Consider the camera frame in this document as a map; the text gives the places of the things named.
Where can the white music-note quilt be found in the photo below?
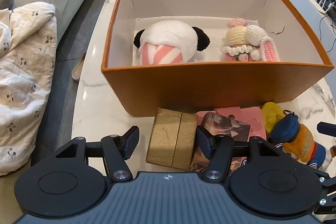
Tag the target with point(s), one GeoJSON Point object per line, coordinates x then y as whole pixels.
{"type": "Point", "coordinates": [28, 51]}

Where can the duck plush blue sailor outfit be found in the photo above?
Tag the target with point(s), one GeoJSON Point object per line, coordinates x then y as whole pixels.
{"type": "Point", "coordinates": [296, 140]}

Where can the white panda ice-cream plush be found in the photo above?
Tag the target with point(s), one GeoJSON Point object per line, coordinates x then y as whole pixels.
{"type": "Point", "coordinates": [168, 42]}

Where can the crocheted cream bunny doll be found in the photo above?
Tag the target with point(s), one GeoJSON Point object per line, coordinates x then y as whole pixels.
{"type": "Point", "coordinates": [247, 42]}

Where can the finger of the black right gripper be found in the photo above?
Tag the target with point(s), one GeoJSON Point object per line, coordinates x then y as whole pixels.
{"type": "Point", "coordinates": [327, 129]}

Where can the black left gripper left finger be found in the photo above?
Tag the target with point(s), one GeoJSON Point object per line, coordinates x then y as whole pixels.
{"type": "Point", "coordinates": [115, 150]}

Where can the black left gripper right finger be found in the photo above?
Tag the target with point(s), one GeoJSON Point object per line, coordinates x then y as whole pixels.
{"type": "Point", "coordinates": [219, 150]}

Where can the orange cardboard storage box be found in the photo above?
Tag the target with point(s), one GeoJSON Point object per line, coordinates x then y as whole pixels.
{"type": "Point", "coordinates": [211, 83]}

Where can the beige slipper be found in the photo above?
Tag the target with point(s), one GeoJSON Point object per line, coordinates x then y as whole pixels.
{"type": "Point", "coordinates": [76, 72]}

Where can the gold glitter box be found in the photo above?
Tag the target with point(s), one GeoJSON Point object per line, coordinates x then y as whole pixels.
{"type": "Point", "coordinates": [172, 139]}

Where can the pink leather card holder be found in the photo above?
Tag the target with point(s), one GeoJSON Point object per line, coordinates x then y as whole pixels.
{"type": "Point", "coordinates": [244, 118]}

